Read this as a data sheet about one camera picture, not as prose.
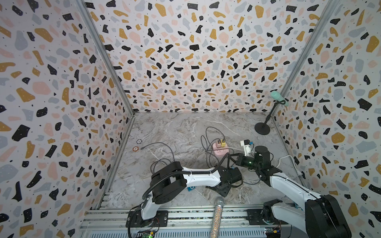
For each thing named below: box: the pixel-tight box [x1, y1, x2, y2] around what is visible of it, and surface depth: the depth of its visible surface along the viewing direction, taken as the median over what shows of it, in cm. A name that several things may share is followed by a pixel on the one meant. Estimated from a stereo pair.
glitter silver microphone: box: [210, 198, 226, 238], surface depth 73 cm
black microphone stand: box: [254, 99, 286, 136], surface depth 115 cm
